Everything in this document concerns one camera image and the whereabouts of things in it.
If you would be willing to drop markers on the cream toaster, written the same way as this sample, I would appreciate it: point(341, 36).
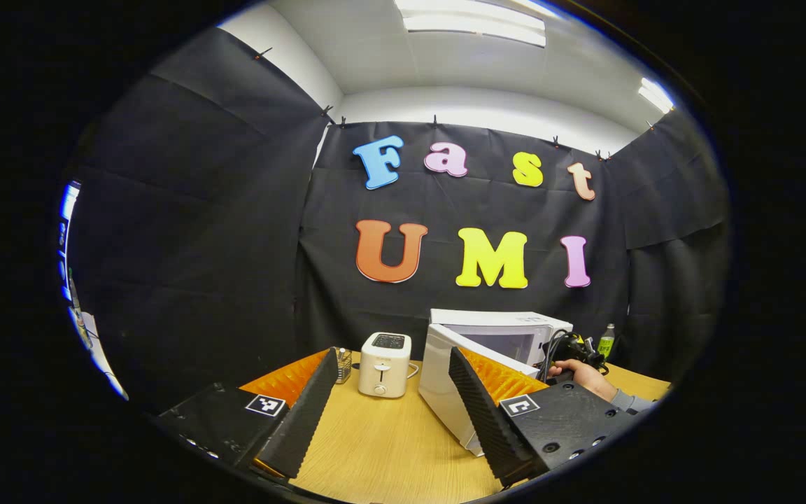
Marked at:
point(383, 371)

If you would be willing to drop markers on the ceiling light panel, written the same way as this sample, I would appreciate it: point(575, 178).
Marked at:
point(473, 21)
point(656, 94)

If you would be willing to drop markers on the white microwave oven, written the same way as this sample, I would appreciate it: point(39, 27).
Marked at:
point(438, 381)

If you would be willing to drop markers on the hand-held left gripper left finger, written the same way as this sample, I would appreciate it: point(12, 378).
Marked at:
point(305, 413)

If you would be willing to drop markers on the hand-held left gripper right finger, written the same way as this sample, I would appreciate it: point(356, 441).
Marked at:
point(490, 420)

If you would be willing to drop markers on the green label drink bottle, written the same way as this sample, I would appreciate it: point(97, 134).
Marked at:
point(606, 343)

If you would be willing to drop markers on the small glass jar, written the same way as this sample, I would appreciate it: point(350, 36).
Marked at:
point(343, 365)

